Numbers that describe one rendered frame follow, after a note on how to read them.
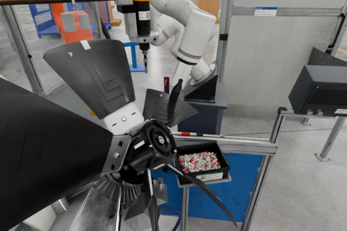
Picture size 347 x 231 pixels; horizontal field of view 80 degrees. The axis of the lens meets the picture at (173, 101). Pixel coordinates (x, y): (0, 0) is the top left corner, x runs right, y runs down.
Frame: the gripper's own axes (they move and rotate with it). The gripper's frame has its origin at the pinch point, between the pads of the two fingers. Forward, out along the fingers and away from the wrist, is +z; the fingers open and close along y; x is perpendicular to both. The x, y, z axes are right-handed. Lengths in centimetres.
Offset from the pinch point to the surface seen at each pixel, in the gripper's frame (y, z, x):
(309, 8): -158, -48, 103
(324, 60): -135, -12, 132
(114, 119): 28.5, -3.5, -14.3
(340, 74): -12, -26, 59
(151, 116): 15.0, 1.9, -5.7
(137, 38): 25.7, -24.9, -13.5
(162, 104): 6.6, 1.7, -3.3
